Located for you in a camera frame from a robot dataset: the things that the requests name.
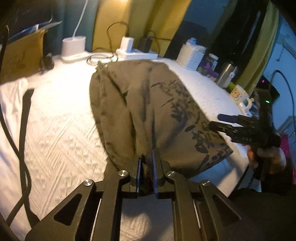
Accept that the blue and white paper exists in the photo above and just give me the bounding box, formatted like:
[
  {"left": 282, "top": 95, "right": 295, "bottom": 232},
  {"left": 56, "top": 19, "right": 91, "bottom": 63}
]
[{"left": 8, "top": 20, "right": 63, "bottom": 41}]

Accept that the white desk lamp base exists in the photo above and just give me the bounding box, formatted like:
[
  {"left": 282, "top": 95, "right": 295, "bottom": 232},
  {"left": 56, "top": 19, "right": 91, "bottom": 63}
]
[{"left": 61, "top": 0, "right": 89, "bottom": 63}]

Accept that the white cartoon mug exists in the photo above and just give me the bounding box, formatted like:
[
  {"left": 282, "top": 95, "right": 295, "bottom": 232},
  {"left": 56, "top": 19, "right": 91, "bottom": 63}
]
[{"left": 229, "top": 85, "right": 255, "bottom": 112}]

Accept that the white power strip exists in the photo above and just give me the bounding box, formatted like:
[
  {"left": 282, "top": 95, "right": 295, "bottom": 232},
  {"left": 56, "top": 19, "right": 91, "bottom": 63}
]
[{"left": 116, "top": 47, "right": 158, "bottom": 61}]

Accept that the teal curtain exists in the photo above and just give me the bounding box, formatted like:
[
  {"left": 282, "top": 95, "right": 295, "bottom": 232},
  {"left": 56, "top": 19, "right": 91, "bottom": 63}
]
[{"left": 44, "top": 0, "right": 100, "bottom": 56}]

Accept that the pink object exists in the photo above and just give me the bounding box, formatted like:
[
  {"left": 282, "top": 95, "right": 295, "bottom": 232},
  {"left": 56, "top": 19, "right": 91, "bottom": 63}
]
[{"left": 279, "top": 134, "right": 290, "bottom": 161}]

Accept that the thick black braided cable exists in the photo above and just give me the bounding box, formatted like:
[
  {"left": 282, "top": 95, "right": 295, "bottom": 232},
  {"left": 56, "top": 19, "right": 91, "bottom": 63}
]
[{"left": 0, "top": 25, "right": 32, "bottom": 228}]

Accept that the purple object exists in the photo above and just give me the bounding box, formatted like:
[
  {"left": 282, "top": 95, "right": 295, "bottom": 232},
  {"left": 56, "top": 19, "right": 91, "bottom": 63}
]
[{"left": 201, "top": 61, "right": 219, "bottom": 78}]

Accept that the bundled black cable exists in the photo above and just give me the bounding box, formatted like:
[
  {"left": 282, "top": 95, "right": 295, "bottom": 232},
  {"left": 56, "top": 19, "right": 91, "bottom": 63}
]
[{"left": 39, "top": 53, "right": 55, "bottom": 73}]

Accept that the black wall cable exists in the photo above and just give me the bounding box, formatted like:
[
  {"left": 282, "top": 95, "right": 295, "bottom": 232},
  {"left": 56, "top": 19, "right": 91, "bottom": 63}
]
[{"left": 269, "top": 69, "right": 295, "bottom": 139}]

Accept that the black strap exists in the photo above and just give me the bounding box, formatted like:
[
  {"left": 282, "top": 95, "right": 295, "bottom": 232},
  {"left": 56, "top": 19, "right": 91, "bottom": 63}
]
[{"left": 20, "top": 88, "right": 41, "bottom": 230}]

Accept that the stainless steel tumbler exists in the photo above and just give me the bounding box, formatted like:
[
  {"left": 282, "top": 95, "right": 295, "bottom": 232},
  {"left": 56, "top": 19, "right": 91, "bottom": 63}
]
[{"left": 216, "top": 62, "right": 238, "bottom": 88}]

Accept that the white woven basket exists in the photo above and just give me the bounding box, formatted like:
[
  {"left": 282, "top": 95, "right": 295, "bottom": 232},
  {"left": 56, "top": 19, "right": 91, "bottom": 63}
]
[{"left": 176, "top": 43, "right": 207, "bottom": 71}]

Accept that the black hanging garment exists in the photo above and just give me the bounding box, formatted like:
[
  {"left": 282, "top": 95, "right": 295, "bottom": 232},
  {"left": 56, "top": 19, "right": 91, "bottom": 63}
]
[{"left": 211, "top": 0, "right": 269, "bottom": 77}]

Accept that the black charger block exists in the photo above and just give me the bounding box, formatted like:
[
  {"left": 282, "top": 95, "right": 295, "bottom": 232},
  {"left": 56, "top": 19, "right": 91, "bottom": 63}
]
[{"left": 138, "top": 37, "right": 152, "bottom": 53}]

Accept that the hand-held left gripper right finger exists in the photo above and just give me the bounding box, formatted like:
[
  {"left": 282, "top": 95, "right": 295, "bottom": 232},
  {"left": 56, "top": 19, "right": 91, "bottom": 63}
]
[{"left": 151, "top": 148, "right": 258, "bottom": 241}]

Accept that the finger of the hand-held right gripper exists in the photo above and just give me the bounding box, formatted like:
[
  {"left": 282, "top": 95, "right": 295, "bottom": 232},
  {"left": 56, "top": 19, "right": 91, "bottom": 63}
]
[
  {"left": 209, "top": 121, "right": 257, "bottom": 143},
  {"left": 217, "top": 113, "right": 260, "bottom": 127}
]

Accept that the floral jar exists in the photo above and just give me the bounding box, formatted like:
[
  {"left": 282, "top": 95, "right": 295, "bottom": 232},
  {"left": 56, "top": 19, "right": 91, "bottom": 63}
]
[{"left": 207, "top": 53, "right": 219, "bottom": 70}]

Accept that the dark chair backrest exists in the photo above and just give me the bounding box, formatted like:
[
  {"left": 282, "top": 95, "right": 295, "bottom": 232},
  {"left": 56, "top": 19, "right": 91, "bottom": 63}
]
[{"left": 164, "top": 21, "right": 210, "bottom": 59}]

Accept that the person's right hand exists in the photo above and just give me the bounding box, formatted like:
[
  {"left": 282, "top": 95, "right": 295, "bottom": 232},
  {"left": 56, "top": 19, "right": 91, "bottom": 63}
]
[{"left": 245, "top": 144, "right": 287, "bottom": 176}]

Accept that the black charging cable coil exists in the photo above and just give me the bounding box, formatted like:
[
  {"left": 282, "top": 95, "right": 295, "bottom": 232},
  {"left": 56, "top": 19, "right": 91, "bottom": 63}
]
[{"left": 87, "top": 22, "right": 129, "bottom": 67}]

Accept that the black electronic device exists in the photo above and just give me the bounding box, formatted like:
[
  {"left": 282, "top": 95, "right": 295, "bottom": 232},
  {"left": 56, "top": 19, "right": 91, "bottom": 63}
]
[{"left": 254, "top": 79, "right": 281, "bottom": 105}]

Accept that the yellow-green curtain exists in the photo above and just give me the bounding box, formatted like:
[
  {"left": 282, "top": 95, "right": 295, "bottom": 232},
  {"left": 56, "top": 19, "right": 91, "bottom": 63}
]
[{"left": 236, "top": 0, "right": 281, "bottom": 93}]

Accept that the person's dark clothing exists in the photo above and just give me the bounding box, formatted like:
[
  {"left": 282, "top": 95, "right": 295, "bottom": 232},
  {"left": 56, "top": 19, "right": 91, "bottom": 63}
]
[{"left": 228, "top": 187, "right": 296, "bottom": 241}]

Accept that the thin black charger cable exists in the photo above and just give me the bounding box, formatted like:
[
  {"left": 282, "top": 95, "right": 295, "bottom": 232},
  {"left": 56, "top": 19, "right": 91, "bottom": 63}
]
[{"left": 144, "top": 30, "right": 173, "bottom": 55}]

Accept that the white textured bedspread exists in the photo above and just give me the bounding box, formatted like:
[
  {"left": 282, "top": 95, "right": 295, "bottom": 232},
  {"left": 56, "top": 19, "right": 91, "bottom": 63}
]
[{"left": 0, "top": 54, "right": 262, "bottom": 241}]

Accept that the mustard cushion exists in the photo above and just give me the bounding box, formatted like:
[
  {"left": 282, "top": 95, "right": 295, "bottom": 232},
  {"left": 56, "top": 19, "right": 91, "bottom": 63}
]
[{"left": 0, "top": 29, "right": 49, "bottom": 84}]

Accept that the white cloth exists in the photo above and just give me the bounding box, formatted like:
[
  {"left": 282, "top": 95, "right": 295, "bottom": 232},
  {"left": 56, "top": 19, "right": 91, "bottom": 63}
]
[{"left": 0, "top": 79, "right": 29, "bottom": 144}]

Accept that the yellow curtain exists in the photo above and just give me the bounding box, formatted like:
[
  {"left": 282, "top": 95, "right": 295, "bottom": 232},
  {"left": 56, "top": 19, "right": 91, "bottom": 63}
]
[{"left": 92, "top": 0, "right": 192, "bottom": 52}]

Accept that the olive brown printed t-shirt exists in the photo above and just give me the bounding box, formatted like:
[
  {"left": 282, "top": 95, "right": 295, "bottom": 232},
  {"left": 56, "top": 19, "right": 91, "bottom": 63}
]
[{"left": 89, "top": 59, "right": 233, "bottom": 183}]

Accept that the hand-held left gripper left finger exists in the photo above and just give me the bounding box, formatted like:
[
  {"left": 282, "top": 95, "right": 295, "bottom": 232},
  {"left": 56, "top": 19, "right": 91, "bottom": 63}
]
[{"left": 25, "top": 158, "right": 142, "bottom": 241}]

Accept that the tissue pack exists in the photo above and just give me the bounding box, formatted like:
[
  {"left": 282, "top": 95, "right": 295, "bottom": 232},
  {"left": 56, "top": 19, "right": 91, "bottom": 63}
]
[{"left": 186, "top": 38, "right": 204, "bottom": 47}]

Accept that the white charger block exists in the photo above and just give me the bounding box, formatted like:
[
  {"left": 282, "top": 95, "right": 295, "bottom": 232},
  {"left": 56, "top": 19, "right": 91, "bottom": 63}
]
[{"left": 121, "top": 36, "right": 134, "bottom": 52}]

